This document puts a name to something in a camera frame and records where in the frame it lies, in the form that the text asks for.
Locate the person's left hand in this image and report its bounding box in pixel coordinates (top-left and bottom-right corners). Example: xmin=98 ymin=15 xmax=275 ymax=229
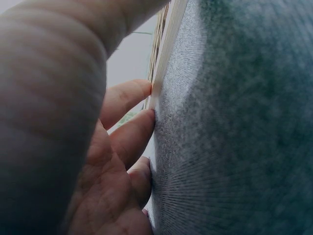
xmin=0 ymin=0 xmax=172 ymax=235

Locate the woven bamboo tray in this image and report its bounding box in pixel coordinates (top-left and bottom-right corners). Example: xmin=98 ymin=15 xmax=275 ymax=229
xmin=140 ymin=0 xmax=189 ymax=111

